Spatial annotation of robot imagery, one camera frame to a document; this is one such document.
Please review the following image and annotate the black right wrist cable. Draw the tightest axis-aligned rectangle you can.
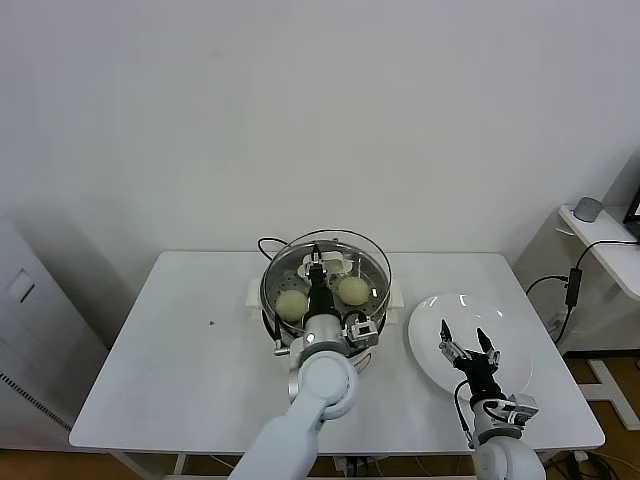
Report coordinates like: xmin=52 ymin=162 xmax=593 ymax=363
xmin=452 ymin=380 xmax=477 ymax=450

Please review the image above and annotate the black framed monitor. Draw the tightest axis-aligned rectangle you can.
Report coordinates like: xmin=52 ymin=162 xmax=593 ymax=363
xmin=622 ymin=183 xmax=640 ymax=226

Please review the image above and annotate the black power adapter with cable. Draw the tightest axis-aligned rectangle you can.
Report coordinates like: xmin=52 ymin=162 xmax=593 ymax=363
xmin=524 ymin=240 xmax=640 ymax=346

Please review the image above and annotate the white steamed baozi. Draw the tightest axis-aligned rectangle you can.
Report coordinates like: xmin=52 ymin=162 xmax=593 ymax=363
xmin=275 ymin=291 xmax=309 ymax=323
xmin=338 ymin=276 xmax=372 ymax=306

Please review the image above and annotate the white grey cabinet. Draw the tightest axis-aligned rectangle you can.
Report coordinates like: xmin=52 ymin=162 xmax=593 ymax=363
xmin=0 ymin=209 xmax=111 ymax=441

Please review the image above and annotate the stainless steel steamer basket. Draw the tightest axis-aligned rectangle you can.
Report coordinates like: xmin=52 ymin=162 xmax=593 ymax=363
xmin=260 ymin=241 xmax=392 ymax=357

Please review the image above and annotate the white side desk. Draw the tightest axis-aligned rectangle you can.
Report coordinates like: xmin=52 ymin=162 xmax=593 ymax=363
xmin=514 ymin=204 xmax=640 ymax=356

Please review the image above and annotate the white table frame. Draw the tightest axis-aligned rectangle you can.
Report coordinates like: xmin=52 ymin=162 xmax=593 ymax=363
xmin=172 ymin=452 xmax=486 ymax=480

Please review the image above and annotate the white round plate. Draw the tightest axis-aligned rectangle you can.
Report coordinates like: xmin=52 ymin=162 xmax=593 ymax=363
xmin=407 ymin=293 xmax=535 ymax=399

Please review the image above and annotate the white floor stand base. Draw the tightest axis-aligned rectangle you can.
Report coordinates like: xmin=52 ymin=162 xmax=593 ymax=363
xmin=587 ymin=359 xmax=640 ymax=429

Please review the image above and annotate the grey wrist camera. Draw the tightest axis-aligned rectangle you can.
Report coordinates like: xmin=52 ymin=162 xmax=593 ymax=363
xmin=502 ymin=393 xmax=540 ymax=426
xmin=346 ymin=319 xmax=380 ymax=348

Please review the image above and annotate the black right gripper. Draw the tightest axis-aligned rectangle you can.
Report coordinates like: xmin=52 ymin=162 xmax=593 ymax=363
xmin=437 ymin=318 xmax=505 ymax=402

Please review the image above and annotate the round glass pot lid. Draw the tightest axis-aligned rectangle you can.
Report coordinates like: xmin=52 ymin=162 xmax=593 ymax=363
xmin=261 ymin=228 xmax=393 ymax=346

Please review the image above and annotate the grey round speaker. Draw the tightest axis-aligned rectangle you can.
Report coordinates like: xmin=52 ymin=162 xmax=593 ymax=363
xmin=572 ymin=197 xmax=604 ymax=222

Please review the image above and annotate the black cooker power cord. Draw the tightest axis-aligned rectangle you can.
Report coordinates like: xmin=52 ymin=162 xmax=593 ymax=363
xmin=257 ymin=237 xmax=284 ymax=261

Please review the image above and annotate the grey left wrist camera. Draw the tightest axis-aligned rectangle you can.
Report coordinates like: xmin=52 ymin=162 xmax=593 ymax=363
xmin=346 ymin=319 xmax=380 ymax=348

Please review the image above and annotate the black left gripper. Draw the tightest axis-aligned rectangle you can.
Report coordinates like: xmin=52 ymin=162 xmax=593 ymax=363
xmin=303 ymin=242 xmax=335 ymax=320

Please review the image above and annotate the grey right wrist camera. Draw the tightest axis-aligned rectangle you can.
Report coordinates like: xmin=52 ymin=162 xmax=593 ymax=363
xmin=502 ymin=393 xmax=540 ymax=426

